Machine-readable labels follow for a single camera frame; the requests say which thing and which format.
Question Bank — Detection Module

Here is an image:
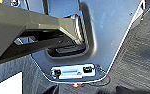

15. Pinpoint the white box with blue middle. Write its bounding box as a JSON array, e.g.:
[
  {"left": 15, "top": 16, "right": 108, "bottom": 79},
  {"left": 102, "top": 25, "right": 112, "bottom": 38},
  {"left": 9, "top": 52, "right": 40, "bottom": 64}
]
[{"left": 50, "top": 63, "right": 99, "bottom": 80}]

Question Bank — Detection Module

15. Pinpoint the grey robot torso limb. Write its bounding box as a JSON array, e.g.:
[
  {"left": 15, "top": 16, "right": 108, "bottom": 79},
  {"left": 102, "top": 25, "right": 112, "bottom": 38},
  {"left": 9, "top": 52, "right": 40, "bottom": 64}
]
[{"left": 0, "top": 1, "right": 87, "bottom": 68}]

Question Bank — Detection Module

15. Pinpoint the thin black base cable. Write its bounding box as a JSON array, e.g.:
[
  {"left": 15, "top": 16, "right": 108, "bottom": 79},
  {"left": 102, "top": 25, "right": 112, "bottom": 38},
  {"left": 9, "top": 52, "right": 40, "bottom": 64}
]
[{"left": 90, "top": 68, "right": 112, "bottom": 88}]

